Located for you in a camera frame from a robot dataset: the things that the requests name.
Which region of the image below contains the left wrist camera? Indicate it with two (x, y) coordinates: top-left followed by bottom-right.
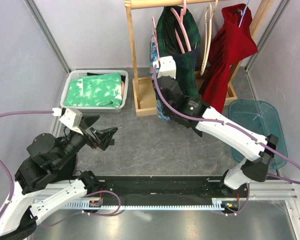
(52, 107), (84, 135)

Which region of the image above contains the pink hanger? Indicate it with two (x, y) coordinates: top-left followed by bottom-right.
(151, 16), (160, 61)
(169, 0), (198, 54)

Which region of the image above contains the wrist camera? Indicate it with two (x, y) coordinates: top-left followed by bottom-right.
(152, 56), (177, 80)
(52, 107), (84, 135)

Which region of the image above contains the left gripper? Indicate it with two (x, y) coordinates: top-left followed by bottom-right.
(54, 114), (119, 168)

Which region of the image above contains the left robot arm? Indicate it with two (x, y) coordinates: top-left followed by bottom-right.
(0, 112), (118, 240)

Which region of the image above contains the teal plastic basin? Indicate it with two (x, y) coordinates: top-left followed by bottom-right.
(228, 99), (288, 157)

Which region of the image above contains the beige wooden hanger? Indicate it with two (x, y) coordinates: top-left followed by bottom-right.
(200, 0), (219, 76)

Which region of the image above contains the pink cloth in basket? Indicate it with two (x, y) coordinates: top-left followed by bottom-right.
(121, 81), (126, 97)

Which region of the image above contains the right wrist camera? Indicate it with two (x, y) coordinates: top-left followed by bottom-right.
(152, 56), (177, 80)

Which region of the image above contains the wooden clothes rack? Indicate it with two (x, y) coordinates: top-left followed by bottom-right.
(125, 0), (274, 117)

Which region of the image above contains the light blue wire hanger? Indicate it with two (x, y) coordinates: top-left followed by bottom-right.
(238, 0), (250, 28)

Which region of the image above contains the floral blue cloth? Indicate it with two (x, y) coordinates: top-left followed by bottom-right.
(149, 33), (170, 122)

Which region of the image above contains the slotted cable duct rail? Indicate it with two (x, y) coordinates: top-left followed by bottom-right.
(62, 199), (231, 211)

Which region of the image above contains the red skirt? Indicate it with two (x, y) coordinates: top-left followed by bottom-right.
(199, 3), (258, 113)

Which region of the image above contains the dark green plaid cloth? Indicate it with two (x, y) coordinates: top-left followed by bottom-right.
(156, 5), (201, 96)

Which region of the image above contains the green white cloth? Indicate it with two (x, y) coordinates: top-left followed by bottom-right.
(64, 72), (123, 108)

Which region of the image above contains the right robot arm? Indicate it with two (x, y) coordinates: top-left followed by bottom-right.
(153, 76), (279, 197)

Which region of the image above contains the black cloth pile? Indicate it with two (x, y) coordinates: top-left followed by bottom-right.
(51, 133), (80, 182)

